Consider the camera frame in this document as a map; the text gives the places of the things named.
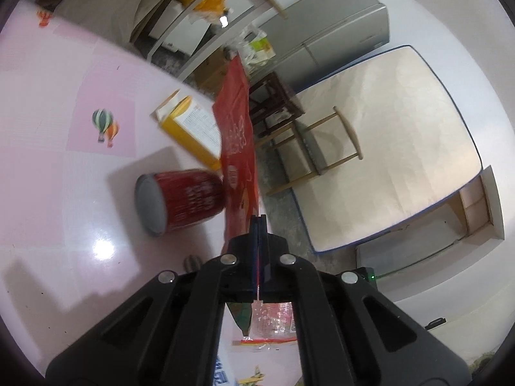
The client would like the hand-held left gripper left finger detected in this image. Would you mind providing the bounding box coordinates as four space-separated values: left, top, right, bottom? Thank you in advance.
46 215 260 386

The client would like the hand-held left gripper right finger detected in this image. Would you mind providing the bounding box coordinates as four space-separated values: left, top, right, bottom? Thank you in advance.
257 214 471 386

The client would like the red can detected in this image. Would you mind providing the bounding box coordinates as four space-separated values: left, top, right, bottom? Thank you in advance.
135 169 226 237

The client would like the red snack packet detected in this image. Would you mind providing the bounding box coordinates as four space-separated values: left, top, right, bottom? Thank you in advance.
212 54 300 346

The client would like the yellow carton box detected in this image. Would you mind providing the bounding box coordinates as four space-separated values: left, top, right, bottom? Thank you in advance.
151 90 224 171

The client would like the wooden chair with dark seat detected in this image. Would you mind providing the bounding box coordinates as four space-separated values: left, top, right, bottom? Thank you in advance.
263 106 365 197

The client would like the cream mattress with blue edge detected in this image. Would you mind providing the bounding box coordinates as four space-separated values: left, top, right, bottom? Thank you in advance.
292 45 483 255

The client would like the dark wooden stool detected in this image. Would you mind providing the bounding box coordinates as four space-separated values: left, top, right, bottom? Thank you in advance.
247 71 305 147

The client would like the brown cardboard box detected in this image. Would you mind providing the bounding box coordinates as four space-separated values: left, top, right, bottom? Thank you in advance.
193 48 236 95

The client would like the pink patterned table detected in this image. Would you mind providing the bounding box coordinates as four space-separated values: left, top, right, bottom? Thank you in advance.
0 0 260 386

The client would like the brown wooden door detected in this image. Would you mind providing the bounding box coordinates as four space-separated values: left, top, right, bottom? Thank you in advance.
459 165 505 239

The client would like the white green paper bag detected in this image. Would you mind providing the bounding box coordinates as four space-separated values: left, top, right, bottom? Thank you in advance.
240 28 277 66

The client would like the white box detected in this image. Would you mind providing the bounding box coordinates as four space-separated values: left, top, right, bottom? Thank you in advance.
163 2 211 55

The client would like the silver fridge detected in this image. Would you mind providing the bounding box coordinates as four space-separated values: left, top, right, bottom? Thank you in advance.
257 0 391 93

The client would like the beige pillow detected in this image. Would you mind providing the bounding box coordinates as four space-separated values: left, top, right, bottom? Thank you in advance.
60 0 165 44

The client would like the white frame side table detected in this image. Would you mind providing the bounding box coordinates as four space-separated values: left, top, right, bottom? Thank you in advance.
147 0 290 83

